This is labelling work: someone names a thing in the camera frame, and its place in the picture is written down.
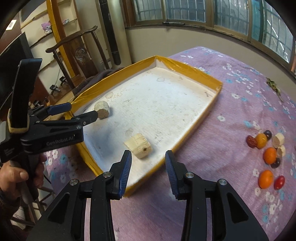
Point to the red jujube date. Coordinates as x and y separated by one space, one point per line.
251 141

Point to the dark plum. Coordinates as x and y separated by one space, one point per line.
276 164
268 134

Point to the green dried leaves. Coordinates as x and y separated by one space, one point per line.
275 88

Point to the person's left hand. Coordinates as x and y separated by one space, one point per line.
11 176

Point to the yellow white tray box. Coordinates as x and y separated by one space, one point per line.
162 99

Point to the orange front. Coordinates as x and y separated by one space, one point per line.
265 179

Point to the yellow-orange tangerine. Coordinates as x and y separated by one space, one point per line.
261 140

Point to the window with metal grille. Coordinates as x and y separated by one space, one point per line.
255 23

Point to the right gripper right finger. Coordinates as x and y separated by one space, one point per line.
231 218

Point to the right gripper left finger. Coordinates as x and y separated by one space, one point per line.
64 219

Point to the orange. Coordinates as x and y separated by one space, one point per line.
265 179
269 155

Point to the dark plum front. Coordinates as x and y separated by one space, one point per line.
276 164

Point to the dark plum back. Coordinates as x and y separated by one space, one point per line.
268 134

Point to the red cherry tomato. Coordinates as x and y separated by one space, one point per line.
279 182

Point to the standing air conditioner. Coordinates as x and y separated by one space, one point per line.
113 28

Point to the dark jacket on chair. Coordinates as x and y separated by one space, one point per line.
89 82

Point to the purple floral tablecloth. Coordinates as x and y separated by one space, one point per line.
217 149

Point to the dark wooden chair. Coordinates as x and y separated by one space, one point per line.
79 52

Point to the pink plush toy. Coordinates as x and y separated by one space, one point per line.
47 28

